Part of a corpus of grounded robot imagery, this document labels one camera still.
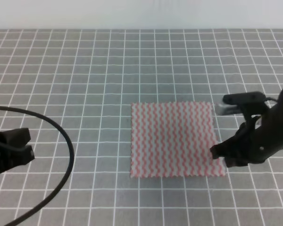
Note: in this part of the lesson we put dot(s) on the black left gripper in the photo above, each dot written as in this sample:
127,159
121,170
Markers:
14,149

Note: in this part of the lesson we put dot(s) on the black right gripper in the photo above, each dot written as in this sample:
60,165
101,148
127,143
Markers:
260,144

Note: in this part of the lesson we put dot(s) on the pink white wavy towel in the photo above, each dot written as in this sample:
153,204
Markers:
173,140

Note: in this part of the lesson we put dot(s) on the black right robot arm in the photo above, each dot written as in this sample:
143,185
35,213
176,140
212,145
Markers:
254,121

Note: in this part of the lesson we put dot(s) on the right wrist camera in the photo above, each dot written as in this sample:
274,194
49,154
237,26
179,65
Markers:
249,103

